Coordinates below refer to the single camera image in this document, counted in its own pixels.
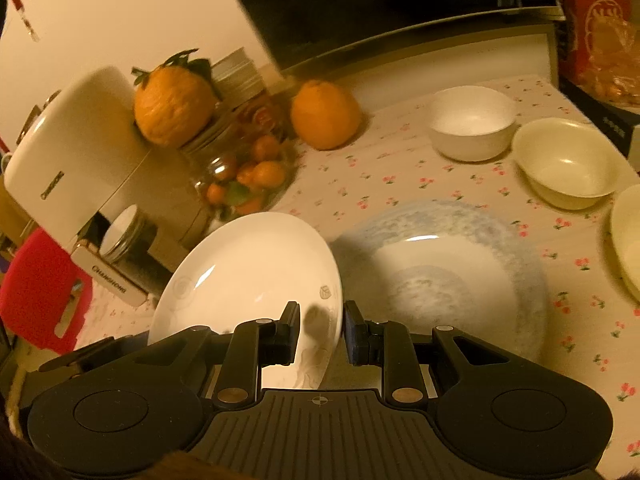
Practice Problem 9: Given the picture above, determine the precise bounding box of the white air fryer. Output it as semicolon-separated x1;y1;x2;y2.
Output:
2;66;216;306

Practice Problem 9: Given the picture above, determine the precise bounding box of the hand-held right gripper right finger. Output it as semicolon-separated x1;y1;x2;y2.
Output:
344;300;511;406

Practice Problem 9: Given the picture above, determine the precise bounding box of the black cardboard box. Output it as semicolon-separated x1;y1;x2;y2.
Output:
559;77;640;161

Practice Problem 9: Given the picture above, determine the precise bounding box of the red gift box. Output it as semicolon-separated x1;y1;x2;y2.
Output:
560;0;640;106

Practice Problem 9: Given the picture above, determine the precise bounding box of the white bowl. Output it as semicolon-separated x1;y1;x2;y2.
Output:
427;86;517;162

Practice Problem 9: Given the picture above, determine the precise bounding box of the black microwave oven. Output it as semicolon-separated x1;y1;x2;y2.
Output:
215;0;568;83

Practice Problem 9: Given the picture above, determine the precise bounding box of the blue patterned plate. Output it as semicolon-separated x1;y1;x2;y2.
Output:
330;199;549;361

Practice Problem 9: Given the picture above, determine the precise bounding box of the glass jar with dark contents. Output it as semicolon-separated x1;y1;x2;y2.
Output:
99;203;161;266

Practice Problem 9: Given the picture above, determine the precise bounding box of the cream bowl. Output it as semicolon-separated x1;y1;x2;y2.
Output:
511;117;621;211
609;185;640;303

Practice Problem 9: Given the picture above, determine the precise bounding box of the white plate with faint flowers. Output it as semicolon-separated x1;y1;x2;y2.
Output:
148;211;344;391

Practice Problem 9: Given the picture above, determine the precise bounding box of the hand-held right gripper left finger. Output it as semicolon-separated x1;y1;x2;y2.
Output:
132;301;303;406

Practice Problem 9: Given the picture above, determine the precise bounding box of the cherry print tablecloth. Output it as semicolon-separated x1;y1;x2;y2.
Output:
75;74;640;411

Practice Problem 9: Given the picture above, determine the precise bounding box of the red plastic stool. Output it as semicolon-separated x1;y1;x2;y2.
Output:
0;227;93;353

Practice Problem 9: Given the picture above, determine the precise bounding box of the large orange with leaves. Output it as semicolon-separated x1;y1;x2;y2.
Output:
132;50;221;148

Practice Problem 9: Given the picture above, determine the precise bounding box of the glass jar of small oranges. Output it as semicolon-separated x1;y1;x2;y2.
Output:
192;100;301;221

